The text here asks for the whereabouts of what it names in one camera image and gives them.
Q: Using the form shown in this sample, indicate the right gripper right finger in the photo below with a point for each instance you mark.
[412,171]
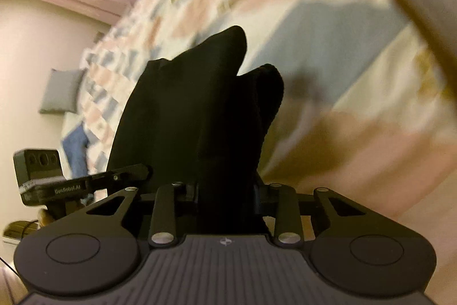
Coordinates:
[322,203]

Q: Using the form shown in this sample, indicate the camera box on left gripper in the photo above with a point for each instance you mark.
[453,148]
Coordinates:
[32,164]

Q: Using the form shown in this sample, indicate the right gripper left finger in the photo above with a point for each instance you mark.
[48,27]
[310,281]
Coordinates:
[139,198]

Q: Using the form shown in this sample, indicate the black garment with zipper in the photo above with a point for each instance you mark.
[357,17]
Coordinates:
[196,119]

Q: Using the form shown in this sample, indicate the checkered pastel bed quilt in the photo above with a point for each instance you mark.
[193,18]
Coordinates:
[368,108]

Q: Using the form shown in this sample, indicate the grey pillow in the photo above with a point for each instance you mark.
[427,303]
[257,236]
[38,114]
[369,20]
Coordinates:
[62,91]

